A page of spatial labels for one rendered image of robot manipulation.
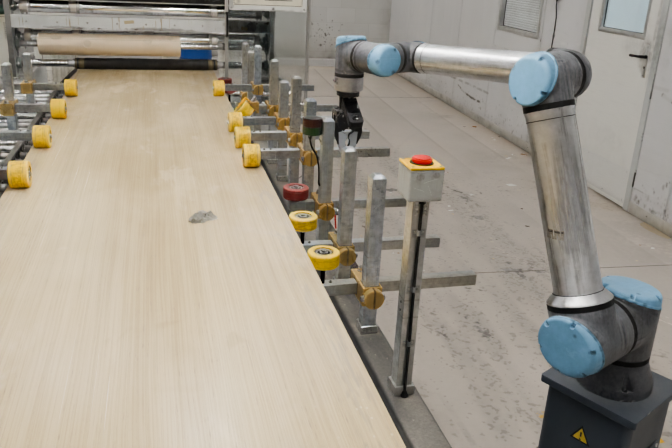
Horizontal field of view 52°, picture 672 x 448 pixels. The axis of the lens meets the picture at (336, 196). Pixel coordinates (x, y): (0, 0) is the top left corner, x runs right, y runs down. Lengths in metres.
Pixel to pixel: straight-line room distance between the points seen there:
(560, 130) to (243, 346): 0.83
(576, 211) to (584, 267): 0.13
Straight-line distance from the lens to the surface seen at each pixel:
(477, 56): 1.90
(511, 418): 2.76
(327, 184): 2.10
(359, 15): 10.97
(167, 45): 4.28
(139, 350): 1.32
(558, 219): 1.61
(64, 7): 4.33
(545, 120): 1.60
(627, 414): 1.84
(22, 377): 1.29
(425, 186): 1.32
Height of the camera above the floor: 1.59
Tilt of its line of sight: 19 degrees down
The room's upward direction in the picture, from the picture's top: 3 degrees clockwise
